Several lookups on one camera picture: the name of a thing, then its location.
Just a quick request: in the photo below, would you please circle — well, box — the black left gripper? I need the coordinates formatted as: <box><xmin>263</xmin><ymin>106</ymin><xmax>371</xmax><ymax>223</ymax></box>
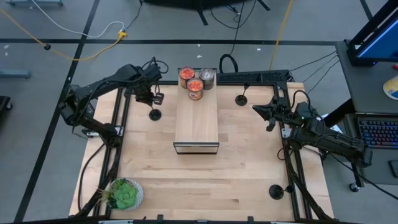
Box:
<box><xmin>133</xmin><ymin>63</ymin><xmax>165</xmax><ymax>108</ymax></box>

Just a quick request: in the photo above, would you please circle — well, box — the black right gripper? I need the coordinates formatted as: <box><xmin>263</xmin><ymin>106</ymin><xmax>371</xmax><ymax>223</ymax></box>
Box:
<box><xmin>252</xmin><ymin>96</ymin><xmax>299</xmax><ymax>132</ymax></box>

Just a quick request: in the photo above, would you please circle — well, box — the black candlestick holder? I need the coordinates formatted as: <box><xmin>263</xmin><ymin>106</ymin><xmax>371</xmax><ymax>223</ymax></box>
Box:
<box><xmin>268</xmin><ymin>184</ymin><xmax>295</xmax><ymax>201</ymax></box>
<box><xmin>234</xmin><ymin>81</ymin><xmax>251</xmax><ymax>107</ymax></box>
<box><xmin>148</xmin><ymin>105</ymin><xmax>163</xmax><ymax>122</ymax></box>

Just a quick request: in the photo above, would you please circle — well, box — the metal tin candle orange wax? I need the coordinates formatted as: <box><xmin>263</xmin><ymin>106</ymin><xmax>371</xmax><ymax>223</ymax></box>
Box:
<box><xmin>178</xmin><ymin>66</ymin><xmax>197</xmax><ymax>90</ymax></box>
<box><xmin>187</xmin><ymin>77</ymin><xmax>205</xmax><ymax>101</ymax></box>

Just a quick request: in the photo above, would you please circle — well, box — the metal tin candle grey wax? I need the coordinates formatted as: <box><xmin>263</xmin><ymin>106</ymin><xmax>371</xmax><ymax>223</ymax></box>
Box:
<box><xmin>198</xmin><ymin>67</ymin><xmax>216</xmax><ymax>91</ymax></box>

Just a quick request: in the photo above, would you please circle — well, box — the black perforated controller box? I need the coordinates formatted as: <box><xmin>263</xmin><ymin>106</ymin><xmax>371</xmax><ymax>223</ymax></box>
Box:
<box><xmin>216</xmin><ymin>70</ymin><xmax>292</xmax><ymax>85</ymax></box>

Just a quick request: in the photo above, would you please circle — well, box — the wooden box platform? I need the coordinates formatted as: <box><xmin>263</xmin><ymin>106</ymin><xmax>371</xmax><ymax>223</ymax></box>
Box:
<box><xmin>172</xmin><ymin>67</ymin><xmax>221</xmax><ymax>156</ymax></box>

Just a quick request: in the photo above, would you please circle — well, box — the white sheet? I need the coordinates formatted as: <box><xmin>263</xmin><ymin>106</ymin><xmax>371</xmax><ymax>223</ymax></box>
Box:
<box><xmin>320</xmin><ymin>113</ymin><xmax>341</xmax><ymax>131</ymax></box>

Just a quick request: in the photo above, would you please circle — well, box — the green succulent in white pot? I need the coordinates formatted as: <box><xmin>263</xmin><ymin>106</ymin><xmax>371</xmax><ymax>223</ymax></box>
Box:
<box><xmin>98</xmin><ymin>177</ymin><xmax>145</xmax><ymax>212</ymax></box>

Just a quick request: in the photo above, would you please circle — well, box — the grey computer cart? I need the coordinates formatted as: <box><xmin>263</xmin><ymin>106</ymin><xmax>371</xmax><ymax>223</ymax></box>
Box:
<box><xmin>335</xmin><ymin>40</ymin><xmax>398</xmax><ymax>193</ymax></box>

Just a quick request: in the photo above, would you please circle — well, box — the black stand base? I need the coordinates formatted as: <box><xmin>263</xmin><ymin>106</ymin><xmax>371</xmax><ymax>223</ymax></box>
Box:
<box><xmin>141</xmin><ymin>0</ymin><xmax>271</xmax><ymax>26</ymax></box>

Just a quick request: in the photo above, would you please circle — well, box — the black backlit keyboard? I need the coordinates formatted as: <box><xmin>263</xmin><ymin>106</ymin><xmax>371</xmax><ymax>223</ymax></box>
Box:
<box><xmin>357</xmin><ymin>119</ymin><xmax>398</xmax><ymax>149</ymax></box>

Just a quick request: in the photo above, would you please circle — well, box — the white yellow blue disc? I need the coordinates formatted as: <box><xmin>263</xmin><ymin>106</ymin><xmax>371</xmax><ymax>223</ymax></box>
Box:
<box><xmin>382</xmin><ymin>75</ymin><xmax>398</xmax><ymax>101</ymax></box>

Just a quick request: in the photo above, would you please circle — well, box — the black computer monitor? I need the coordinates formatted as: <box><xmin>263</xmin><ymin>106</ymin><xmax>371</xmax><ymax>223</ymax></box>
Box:
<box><xmin>346</xmin><ymin>0</ymin><xmax>398</xmax><ymax>67</ymax></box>

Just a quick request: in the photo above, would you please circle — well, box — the grey metal floor bar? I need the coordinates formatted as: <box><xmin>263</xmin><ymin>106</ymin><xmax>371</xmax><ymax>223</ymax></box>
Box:
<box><xmin>5</xmin><ymin>0</ymin><xmax>65</xmax><ymax>7</ymax></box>
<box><xmin>0</xmin><ymin>69</ymin><xmax>32</xmax><ymax>79</ymax></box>

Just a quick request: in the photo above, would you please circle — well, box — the black floor object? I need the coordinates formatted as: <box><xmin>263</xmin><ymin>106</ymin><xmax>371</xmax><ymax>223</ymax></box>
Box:
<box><xmin>0</xmin><ymin>95</ymin><xmax>13</xmax><ymax>111</ymax></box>

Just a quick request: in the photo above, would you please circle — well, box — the black aluminium table frame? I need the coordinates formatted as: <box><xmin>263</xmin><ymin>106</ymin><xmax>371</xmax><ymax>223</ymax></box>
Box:
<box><xmin>74</xmin><ymin>68</ymin><xmax>335</xmax><ymax>224</ymax></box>

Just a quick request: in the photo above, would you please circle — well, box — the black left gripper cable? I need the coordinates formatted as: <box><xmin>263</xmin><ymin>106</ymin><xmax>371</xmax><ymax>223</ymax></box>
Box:
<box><xmin>141</xmin><ymin>56</ymin><xmax>170</xmax><ymax>75</ymax></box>

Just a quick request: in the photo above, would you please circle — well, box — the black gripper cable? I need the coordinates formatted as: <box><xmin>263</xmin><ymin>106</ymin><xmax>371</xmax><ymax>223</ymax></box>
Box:
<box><xmin>141</xmin><ymin>56</ymin><xmax>170</xmax><ymax>75</ymax></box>
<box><xmin>291</xmin><ymin>90</ymin><xmax>313</xmax><ymax>113</ymax></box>

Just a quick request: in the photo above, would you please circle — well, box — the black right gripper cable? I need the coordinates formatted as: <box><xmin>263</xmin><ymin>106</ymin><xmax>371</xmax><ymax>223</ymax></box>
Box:
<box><xmin>291</xmin><ymin>90</ymin><xmax>313</xmax><ymax>113</ymax></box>

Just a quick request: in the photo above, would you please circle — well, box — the yellow power cable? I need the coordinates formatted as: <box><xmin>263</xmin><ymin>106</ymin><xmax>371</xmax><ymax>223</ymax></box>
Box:
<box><xmin>269</xmin><ymin>0</ymin><xmax>295</xmax><ymax>71</ymax></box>
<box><xmin>0</xmin><ymin>7</ymin><xmax>128</xmax><ymax>62</ymax></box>

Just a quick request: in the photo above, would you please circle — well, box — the white power cable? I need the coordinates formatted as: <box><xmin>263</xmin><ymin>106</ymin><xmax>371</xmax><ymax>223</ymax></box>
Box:
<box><xmin>30</xmin><ymin>0</ymin><xmax>126</xmax><ymax>39</ymax></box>

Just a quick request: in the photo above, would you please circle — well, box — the black floor cable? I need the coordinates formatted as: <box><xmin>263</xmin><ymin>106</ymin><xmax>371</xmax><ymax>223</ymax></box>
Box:
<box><xmin>219</xmin><ymin>0</ymin><xmax>246</xmax><ymax>74</ymax></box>

